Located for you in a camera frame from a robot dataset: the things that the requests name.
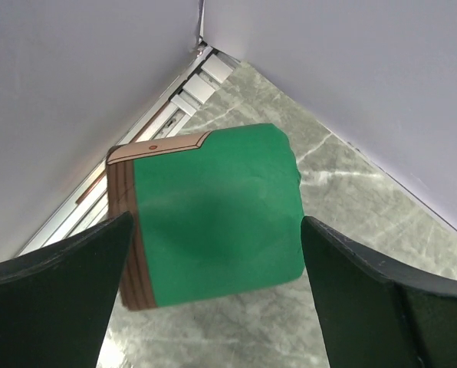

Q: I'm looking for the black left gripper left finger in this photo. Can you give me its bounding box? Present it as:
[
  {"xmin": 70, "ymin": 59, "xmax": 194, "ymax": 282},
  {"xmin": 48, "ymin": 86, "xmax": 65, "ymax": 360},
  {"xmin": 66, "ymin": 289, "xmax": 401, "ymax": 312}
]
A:
[{"xmin": 0, "ymin": 212, "xmax": 133, "ymax": 367}]

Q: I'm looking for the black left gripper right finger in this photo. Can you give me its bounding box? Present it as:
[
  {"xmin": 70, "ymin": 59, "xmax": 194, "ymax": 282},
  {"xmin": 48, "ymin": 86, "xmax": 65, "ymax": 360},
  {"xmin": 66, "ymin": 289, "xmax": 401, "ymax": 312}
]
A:
[{"xmin": 301, "ymin": 216, "xmax": 457, "ymax": 367}]

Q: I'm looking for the aluminium table edge rail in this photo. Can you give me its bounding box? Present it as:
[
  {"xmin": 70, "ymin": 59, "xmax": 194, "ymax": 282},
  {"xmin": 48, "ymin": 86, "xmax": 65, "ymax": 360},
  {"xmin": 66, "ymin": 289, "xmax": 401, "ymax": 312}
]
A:
[{"xmin": 17, "ymin": 45, "xmax": 239, "ymax": 256}]

